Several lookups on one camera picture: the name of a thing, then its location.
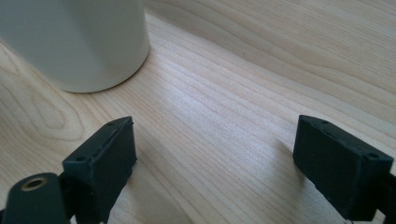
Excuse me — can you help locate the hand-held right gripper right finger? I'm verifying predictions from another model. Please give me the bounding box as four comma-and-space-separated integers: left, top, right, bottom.
292, 114, 395, 222

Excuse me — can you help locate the white cylindrical cup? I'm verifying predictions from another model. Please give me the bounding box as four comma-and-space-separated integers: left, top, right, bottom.
0, 0, 151, 94

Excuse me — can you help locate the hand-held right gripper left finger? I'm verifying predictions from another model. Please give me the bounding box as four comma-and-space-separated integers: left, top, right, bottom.
62, 116, 138, 224

